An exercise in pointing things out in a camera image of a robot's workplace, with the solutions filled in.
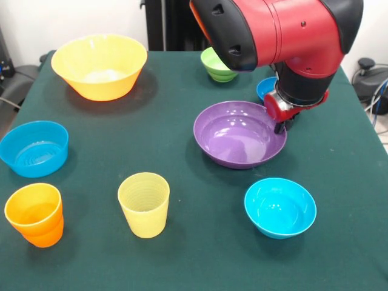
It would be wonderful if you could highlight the yellow-green cup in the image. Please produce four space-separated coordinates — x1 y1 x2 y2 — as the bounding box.
117 172 171 239

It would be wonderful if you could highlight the grey pedestal foot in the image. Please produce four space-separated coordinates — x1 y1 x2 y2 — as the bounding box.
5 54 49 104
351 58 388 102

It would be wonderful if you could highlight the black device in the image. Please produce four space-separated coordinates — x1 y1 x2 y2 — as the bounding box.
0 27 16 82

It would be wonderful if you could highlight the green bowl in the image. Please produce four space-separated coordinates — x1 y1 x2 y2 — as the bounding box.
199 46 239 83

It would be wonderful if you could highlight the large orange bowl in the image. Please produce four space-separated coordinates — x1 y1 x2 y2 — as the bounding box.
50 34 149 102

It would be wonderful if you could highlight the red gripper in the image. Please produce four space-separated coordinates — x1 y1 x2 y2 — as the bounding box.
263 89 330 135

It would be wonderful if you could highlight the blue ribbed bowl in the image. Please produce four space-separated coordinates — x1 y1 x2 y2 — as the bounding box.
0 120 70 179

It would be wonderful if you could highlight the cyan bowl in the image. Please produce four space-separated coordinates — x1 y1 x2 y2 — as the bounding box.
244 178 318 240

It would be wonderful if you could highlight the dark green tablecloth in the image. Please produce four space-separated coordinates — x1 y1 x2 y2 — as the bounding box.
0 50 388 291

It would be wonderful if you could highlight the dark blue bowl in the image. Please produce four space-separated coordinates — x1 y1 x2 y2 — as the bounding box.
256 76 278 103

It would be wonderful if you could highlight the large purple bowl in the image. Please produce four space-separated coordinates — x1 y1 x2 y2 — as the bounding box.
193 100 288 170

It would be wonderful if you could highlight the orange cup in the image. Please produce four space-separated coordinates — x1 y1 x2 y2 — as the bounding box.
4 182 65 249

